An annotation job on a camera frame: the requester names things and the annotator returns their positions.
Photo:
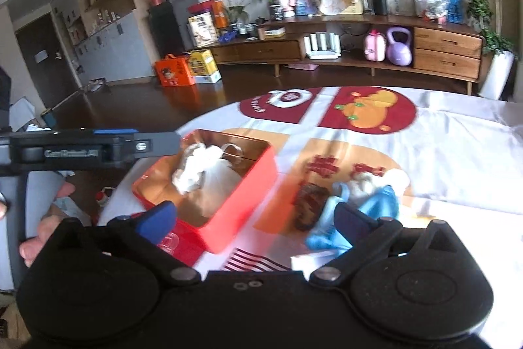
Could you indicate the cream white cloth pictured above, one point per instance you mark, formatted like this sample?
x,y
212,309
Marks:
x,y
194,165

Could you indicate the red tin box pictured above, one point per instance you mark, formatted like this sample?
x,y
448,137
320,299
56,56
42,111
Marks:
x,y
245,218

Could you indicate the purple kettlebell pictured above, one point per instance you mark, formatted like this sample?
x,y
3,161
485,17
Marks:
x,y
399,50

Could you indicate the printed snack box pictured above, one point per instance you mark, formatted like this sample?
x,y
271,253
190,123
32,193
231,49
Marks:
x,y
202,31

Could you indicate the orange gift box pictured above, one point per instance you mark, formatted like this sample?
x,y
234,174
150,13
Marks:
x,y
173,73

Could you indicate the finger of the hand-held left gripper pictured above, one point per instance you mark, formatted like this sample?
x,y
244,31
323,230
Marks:
x,y
143,146

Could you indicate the blue packet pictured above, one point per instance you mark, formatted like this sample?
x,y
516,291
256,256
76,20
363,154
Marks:
x,y
455,9

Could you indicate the orange red gift bag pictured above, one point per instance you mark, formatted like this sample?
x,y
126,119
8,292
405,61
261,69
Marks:
x,y
218,13

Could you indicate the person's left hand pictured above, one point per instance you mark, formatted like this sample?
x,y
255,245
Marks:
x,y
43,228

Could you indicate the white router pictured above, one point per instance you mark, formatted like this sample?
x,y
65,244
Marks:
x,y
322,46

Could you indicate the black cabinet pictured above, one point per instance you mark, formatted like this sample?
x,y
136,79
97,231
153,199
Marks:
x,y
169,26

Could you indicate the white face mask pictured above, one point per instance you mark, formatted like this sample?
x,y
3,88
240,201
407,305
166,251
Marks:
x,y
220,185

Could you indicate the dark patterned vase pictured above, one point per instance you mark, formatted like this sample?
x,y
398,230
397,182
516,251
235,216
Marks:
x,y
275,12

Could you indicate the white planter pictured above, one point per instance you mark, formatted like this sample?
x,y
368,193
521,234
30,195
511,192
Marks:
x,y
496,75

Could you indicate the wooden TV cabinet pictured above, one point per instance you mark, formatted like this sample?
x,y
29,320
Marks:
x,y
445,46

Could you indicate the yellow carton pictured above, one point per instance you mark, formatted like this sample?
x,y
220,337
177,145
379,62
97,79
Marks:
x,y
204,65

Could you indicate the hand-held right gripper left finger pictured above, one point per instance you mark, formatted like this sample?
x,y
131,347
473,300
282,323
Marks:
x,y
157,217

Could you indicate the blue face mask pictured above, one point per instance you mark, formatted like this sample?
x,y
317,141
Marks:
x,y
367,206

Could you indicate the folded paper sheet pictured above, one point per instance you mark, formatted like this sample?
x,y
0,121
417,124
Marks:
x,y
310,261

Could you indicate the black speaker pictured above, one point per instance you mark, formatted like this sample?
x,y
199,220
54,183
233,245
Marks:
x,y
378,1

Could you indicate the pink toy case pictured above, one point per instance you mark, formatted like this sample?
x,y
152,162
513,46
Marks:
x,y
374,46

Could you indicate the wooden wall shelf unit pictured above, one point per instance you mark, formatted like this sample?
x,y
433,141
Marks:
x,y
118,38

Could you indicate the white shoes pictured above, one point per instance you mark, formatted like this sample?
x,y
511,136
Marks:
x,y
94,85

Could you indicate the small yellow white box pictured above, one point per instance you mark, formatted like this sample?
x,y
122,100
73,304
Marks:
x,y
275,32

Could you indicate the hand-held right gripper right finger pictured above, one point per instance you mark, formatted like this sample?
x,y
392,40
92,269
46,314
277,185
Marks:
x,y
349,221

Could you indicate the printed tablecloth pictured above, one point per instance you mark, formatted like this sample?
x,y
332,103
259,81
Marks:
x,y
449,152

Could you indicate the dark door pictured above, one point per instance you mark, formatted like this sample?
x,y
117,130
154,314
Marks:
x,y
45,58

